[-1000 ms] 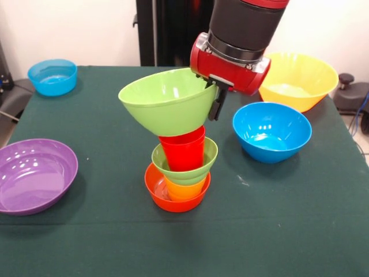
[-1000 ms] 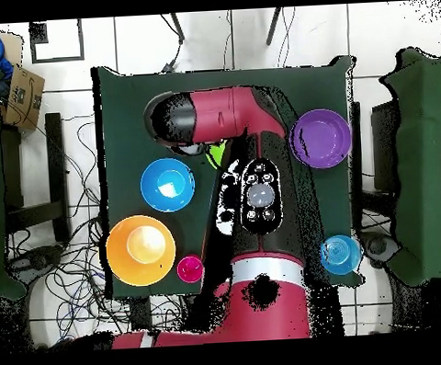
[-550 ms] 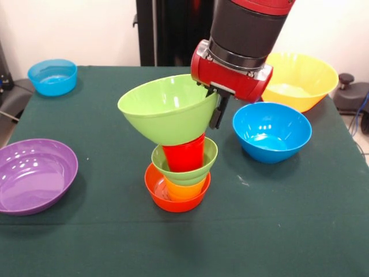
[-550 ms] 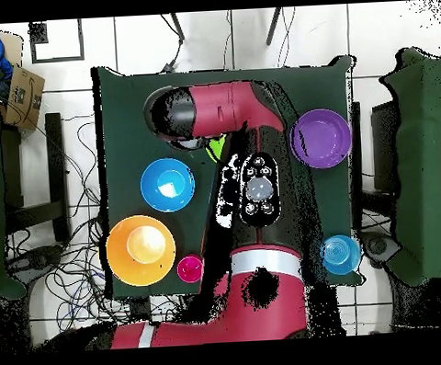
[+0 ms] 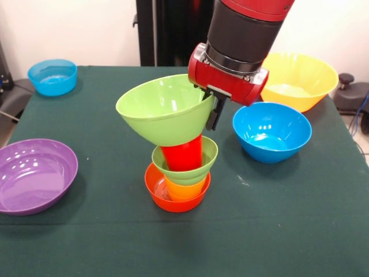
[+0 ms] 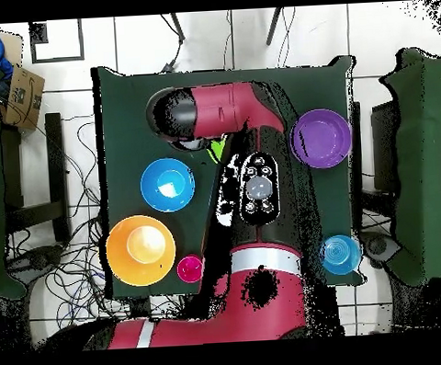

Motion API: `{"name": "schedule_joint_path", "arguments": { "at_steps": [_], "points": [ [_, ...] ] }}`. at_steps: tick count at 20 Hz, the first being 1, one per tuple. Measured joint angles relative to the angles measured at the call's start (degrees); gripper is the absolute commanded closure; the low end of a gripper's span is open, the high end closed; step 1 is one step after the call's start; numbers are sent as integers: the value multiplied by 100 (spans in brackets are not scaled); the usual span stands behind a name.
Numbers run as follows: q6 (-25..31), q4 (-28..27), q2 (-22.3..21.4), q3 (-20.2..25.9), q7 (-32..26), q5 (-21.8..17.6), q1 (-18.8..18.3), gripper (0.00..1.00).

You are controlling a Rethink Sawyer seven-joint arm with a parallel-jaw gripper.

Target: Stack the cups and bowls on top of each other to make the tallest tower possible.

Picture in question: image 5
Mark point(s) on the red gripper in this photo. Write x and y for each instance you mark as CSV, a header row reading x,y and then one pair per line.
x,y
225,83

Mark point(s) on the small green ribbed bowl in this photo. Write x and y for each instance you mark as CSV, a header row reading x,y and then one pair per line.
x,y
210,155

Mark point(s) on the large green plastic bowl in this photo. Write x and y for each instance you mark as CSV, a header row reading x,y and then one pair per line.
x,y
161,115

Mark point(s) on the red plastic cup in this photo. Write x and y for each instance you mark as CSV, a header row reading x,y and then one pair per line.
x,y
184,157

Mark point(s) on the orange plastic cup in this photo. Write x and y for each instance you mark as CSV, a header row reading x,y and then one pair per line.
x,y
187,190

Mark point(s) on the orange plastic bowl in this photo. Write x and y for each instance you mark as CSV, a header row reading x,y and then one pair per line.
x,y
155,199

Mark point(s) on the small blue plastic bowl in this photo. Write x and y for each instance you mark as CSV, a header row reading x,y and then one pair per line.
x,y
53,83

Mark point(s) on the purple plastic bowl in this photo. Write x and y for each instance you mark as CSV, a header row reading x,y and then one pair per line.
x,y
34,179

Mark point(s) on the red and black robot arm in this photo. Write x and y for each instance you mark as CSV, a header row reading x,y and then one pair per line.
x,y
248,31

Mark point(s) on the large blue plastic bowl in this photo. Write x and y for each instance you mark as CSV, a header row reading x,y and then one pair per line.
x,y
271,130

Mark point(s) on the yellow plastic bowl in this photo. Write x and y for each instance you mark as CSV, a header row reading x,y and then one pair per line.
x,y
299,80

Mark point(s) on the dark green tablecloth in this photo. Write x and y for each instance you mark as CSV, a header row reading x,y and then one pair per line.
x,y
184,239

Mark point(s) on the grey base with black knob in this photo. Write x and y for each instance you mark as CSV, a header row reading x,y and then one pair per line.
x,y
351,95

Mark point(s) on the grey machine base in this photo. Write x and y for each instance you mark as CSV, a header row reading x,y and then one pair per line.
x,y
17,95

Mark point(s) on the black equipment rack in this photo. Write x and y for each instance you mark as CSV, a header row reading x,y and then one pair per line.
x,y
4,72

